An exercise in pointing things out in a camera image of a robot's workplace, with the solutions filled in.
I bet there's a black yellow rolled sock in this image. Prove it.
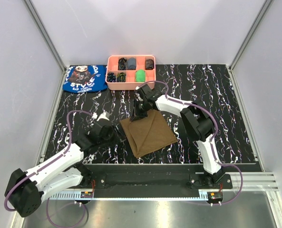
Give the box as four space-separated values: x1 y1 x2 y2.
118 57 127 70

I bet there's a green rolled sock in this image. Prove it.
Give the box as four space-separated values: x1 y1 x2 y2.
135 69 146 83

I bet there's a black marble pattern mat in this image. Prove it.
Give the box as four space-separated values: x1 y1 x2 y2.
45 64 261 172

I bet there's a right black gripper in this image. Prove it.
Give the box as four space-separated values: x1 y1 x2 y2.
130 99 149 122

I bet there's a pink compartment tray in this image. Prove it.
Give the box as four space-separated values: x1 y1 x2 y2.
105 55 156 90

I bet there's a blue printed t-shirt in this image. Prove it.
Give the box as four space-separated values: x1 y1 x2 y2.
62 65 107 94

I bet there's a grey rolled sock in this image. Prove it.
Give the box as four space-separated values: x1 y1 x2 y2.
127 57 136 70

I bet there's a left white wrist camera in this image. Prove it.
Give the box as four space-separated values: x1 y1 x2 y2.
92 112 110 122

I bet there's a black blue rolled sock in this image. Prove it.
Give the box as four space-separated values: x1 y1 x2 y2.
107 72 117 83

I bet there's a dark patterned rolled sock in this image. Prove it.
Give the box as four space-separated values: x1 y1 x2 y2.
145 59 155 70

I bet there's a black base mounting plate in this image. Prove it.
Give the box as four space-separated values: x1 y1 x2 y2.
82 164 233 200

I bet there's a brown cloth napkin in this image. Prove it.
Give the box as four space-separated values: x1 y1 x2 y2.
120 110 177 158

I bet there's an aluminium frame post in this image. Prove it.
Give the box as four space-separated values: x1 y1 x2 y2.
229 0 274 71
22 0 67 72

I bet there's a left aluminium frame post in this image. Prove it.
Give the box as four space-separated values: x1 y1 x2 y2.
22 0 67 72

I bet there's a right aluminium frame post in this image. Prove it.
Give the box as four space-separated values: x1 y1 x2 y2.
229 0 274 71

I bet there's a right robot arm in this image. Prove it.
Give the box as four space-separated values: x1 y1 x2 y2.
130 83 224 189

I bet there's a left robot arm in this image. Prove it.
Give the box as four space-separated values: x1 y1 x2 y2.
4 119 124 218

